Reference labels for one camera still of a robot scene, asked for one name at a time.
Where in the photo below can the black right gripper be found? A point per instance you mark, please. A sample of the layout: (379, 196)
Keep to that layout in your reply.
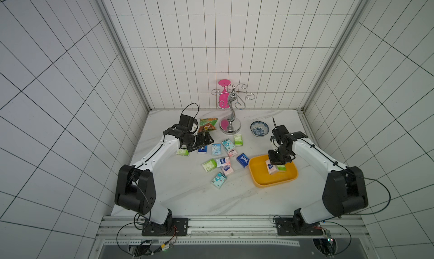
(277, 155)

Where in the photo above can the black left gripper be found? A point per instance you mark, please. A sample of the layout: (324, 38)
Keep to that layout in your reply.
(202, 142)

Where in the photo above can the white blue tissue pack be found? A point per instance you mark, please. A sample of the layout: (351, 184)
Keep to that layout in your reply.
(222, 161)

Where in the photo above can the yellow plastic storage box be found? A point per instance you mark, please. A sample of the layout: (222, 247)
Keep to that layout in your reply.
(265, 175)

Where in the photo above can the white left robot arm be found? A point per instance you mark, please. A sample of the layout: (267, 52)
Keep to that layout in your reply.
(135, 186)

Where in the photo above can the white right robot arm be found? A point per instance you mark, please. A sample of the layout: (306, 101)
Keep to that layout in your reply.
(345, 189)

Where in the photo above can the dark blue Tempo tissue pack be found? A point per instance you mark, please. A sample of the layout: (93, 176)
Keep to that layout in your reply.
(202, 150)

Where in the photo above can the light blue cartoon tissue pack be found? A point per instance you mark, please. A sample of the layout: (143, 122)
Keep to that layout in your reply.
(216, 150)

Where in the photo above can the red green snack bag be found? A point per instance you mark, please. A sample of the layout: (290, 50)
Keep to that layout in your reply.
(207, 125)

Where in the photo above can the large green tissue pack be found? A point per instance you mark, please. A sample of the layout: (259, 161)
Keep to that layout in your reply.
(182, 152)

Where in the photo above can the lime green tissue pack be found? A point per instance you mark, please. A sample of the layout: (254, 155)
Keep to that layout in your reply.
(210, 165)

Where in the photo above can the blue white porcelain bowl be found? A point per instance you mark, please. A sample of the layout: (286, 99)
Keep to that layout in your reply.
(259, 129)

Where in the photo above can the silver metal hook stand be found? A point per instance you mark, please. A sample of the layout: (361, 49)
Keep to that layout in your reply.
(230, 125)

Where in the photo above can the pink blue tissue pack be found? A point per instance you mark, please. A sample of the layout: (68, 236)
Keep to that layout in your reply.
(227, 170)

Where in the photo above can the teal cartoon tissue pack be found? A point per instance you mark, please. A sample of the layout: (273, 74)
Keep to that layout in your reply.
(219, 180)

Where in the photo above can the pink hourglass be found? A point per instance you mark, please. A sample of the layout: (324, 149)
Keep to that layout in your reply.
(223, 97)

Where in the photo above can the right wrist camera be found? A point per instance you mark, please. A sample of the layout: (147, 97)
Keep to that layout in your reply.
(279, 133)

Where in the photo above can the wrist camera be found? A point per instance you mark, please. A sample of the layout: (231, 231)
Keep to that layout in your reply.
(279, 133)
(188, 123)

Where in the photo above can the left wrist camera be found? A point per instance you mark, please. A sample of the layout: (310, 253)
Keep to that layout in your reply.
(188, 123)

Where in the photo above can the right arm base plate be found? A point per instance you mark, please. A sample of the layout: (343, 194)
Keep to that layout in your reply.
(289, 226)

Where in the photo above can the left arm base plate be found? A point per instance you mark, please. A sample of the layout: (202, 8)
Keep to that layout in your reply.
(172, 226)

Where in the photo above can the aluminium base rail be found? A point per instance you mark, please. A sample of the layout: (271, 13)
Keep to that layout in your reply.
(231, 230)

